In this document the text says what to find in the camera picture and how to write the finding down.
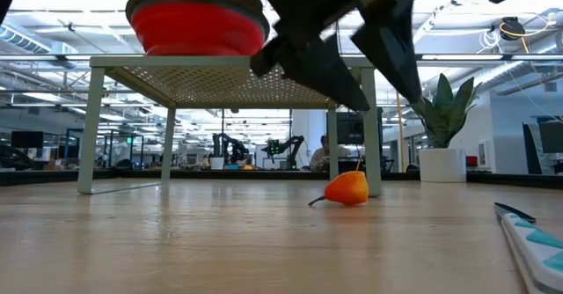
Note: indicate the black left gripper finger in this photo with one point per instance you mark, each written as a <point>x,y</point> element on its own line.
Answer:
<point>391,47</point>
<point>316,69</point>

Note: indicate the small orange toy pepper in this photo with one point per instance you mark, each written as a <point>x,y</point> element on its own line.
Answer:
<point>347,189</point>

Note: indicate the red collapsible bowl grey rim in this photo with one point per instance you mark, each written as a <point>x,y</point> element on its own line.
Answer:
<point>198,30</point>

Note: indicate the dark background monitor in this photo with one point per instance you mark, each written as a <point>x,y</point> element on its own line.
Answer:
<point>349,129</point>
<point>26,140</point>

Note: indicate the person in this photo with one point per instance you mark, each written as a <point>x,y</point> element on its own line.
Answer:
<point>321,157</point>

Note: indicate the green perforated metal riser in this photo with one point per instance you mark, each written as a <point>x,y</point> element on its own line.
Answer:
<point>211,85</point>

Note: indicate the snake plant in white pot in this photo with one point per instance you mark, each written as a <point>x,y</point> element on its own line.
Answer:
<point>442,166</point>

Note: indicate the small red background box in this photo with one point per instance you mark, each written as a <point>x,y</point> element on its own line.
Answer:
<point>471,162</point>

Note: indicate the black aluminium rig frame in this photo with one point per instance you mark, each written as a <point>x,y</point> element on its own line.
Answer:
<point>264,175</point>

